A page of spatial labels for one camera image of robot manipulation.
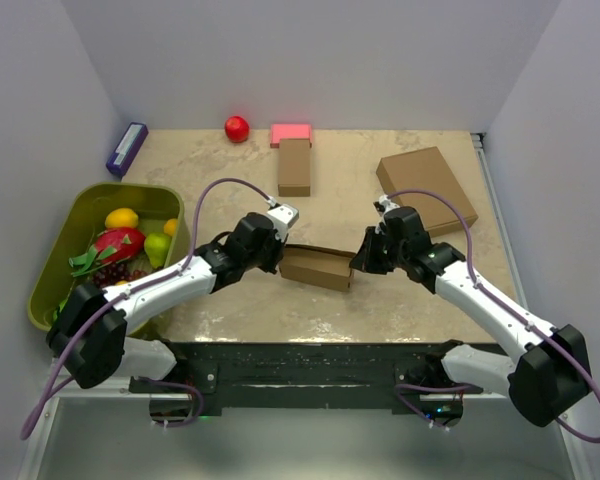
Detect small orange fruit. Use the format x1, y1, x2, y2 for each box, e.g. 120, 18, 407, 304
163, 218, 178, 237

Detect large folded cardboard box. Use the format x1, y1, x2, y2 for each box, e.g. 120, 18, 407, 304
376, 147, 478, 237

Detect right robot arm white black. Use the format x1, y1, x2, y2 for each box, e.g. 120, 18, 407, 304
350, 201, 591, 427

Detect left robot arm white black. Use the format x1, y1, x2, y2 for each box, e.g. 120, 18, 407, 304
46, 205, 298, 392

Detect pink sticky note block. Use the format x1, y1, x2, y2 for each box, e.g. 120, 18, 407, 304
270, 123, 313, 148

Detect yellow orange mango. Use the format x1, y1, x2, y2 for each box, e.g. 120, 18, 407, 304
105, 208, 139, 229

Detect olive green plastic bin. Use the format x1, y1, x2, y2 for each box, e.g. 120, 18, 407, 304
28, 183, 190, 332

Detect dark purple grapes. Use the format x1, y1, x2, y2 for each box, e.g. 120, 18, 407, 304
90, 263, 147, 288

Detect green pear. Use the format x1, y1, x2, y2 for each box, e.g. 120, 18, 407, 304
144, 232, 172, 269

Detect aluminium frame rail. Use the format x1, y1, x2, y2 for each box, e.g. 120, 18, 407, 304
470, 133, 528, 309

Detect purple rectangular box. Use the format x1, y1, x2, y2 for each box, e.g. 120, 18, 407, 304
105, 122, 149, 178

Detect red apple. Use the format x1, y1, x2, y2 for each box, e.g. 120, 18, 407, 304
224, 116, 250, 143

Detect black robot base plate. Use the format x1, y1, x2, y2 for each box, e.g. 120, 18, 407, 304
129, 342, 464, 427

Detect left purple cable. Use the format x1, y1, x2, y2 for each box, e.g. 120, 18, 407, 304
19, 178, 276, 441

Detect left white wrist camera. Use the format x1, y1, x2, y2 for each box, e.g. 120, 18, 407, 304
265, 197, 299, 243

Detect small folded cardboard box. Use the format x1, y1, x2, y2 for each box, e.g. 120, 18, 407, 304
278, 139, 311, 197

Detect purple cable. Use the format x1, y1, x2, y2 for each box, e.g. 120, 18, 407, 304
383, 188, 600, 444
19, 178, 276, 441

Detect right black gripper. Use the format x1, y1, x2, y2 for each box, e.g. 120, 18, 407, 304
350, 225, 408, 275

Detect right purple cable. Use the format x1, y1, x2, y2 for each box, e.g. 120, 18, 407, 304
383, 188, 600, 444

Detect red dragon fruit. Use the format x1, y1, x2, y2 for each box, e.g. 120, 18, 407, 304
68, 227, 146, 277

